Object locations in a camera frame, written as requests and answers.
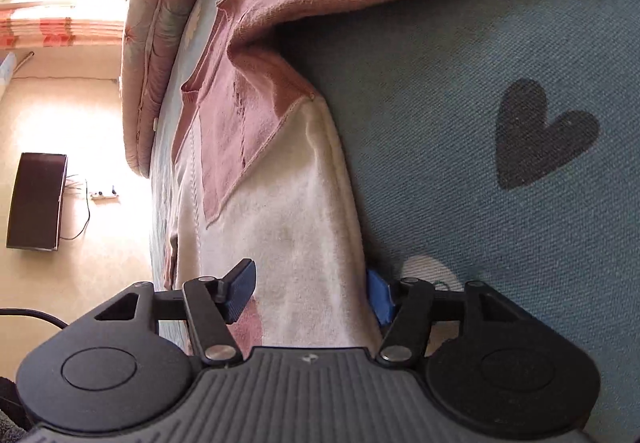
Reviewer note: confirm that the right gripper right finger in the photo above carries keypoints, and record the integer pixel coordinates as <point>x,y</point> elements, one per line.
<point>403,312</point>

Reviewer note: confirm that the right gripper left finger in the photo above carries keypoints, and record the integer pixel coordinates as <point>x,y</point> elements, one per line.
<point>213,304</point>

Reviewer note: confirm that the pink and cream sweater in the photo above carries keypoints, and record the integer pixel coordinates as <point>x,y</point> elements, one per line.
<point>258,172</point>

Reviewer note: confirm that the white power strip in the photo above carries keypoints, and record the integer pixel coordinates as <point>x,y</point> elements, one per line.
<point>105,194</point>

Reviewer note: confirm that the blue floral bed sheet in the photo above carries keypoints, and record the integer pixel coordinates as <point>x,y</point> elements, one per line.
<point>491,139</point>

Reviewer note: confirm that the white air conditioner unit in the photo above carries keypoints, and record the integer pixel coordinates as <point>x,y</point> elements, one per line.
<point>7,67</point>

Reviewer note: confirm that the orange patterned left curtain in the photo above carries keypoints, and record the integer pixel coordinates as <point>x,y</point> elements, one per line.
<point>59,26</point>

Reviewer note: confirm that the folded pink floral quilt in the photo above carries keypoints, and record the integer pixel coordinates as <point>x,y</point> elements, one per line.
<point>150,42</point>

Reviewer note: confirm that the wall-mounted black television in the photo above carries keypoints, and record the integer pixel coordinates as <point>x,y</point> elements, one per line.
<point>36,205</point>

